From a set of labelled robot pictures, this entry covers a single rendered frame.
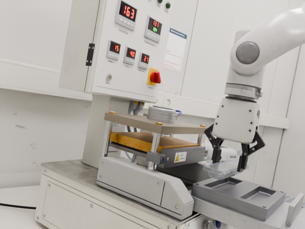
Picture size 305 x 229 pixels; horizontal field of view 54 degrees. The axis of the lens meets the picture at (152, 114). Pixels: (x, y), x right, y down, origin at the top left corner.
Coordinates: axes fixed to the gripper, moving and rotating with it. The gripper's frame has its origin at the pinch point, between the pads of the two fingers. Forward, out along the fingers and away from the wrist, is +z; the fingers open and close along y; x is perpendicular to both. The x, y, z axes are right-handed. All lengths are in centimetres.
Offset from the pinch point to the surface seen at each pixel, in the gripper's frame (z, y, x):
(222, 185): 7.0, 1.5, -3.3
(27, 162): 21, 77, 1
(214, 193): 6.1, -1.5, 10.0
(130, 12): -34.5, 33.7, 6.3
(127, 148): 2.1, 23.6, 10.2
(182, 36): -49, 63, -74
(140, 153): 2.4, 19.1, 10.2
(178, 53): -39, 63, -74
